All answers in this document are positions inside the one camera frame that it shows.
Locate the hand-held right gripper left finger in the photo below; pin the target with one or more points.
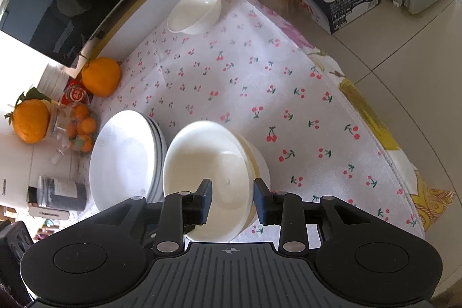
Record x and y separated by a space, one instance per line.
207 201

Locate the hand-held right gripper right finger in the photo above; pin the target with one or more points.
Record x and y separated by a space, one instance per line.
258 201

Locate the white bowl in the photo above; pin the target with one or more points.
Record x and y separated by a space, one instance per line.
260 167

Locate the large cream bowl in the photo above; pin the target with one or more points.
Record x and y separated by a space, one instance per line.
205 163

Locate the blue patterned plate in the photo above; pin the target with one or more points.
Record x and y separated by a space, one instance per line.
163 153
122 160

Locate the cherry print tablecloth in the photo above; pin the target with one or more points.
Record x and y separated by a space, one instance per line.
252 84

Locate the clear jar of small oranges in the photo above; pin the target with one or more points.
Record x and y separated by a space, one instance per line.
81 131

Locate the flower print cloth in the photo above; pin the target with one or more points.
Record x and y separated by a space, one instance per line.
379 120

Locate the dark jar with silver lid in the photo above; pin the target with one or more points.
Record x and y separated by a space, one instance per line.
61 192

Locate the white flat labelled box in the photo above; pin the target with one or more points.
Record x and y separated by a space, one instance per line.
48 212

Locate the large orange with leaves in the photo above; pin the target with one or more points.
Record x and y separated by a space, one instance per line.
30 122
101 77

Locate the white appliance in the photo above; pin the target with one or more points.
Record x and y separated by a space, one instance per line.
21 163

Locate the small cream bowl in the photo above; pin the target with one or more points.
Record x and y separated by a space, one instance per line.
195 10

